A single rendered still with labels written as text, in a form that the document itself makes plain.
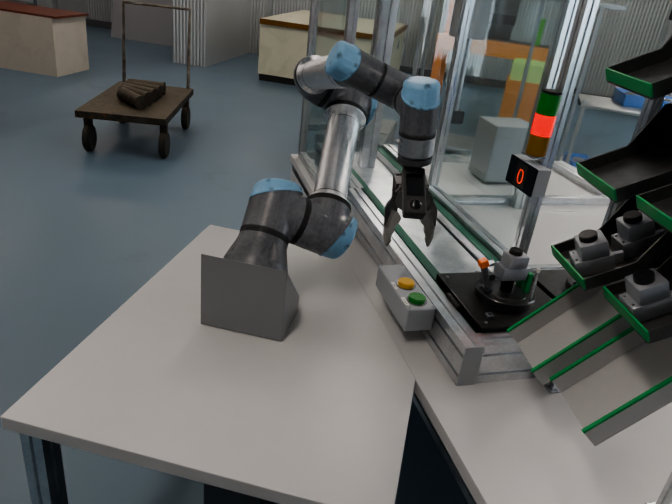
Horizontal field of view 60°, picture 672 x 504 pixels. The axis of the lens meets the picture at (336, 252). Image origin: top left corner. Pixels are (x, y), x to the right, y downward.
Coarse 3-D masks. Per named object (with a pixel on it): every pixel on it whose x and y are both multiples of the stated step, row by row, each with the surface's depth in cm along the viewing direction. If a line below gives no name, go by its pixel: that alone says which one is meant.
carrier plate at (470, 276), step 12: (444, 276) 144; (456, 276) 145; (468, 276) 146; (480, 276) 146; (444, 288) 142; (456, 288) 140; (468, 288) 140; (456, 300) 136; (468, 300) 135; (540, 300) 139; (468, 312) 131; (480, 312) 131; (492, 312) 131; (504, 312) 132; (528, 312) 133; (480, 324) 126; (492, 324) 127; (504, 324) 127
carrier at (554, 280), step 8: (544, 272) 152; (552, 272) 153; (560, 272) 154; (544, 280) 148; (552, 280) 149; (560, 280) 149; (568, 280) 145; (544, 288) 145; (552, 288) 145; (560, 288) 145; (568, 288) 144; (552, 296) 142
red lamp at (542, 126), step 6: (534, 120) 141; (540, 120) 139; (546, 120) 139; (552, 120) 139; (534, 126) 141; (540, 126) 140; (546, 126) 139; (552, 126) 140; (534, 132) 141; (540, 132) 140; (546, 132) 140
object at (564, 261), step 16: (624, 208) 106; (608, 224) 107; (656, 224) 107; (608, 240) 108; (560, 256) 105; (640, 256) 96; (656, 256) 96; (576, 272) 100; (608, 272) 97; (624, 272) 97; (592, 288) 98
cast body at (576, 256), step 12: (576, 240) 101; (588, 240) 98; (600, 240) 98; (576, 252) 103; (588, 252) 99; (600, 252) 98; (612, 252) 101; (576, 264) 100; (588, 264) 100; (600, 264) 100; (612, 264) 99
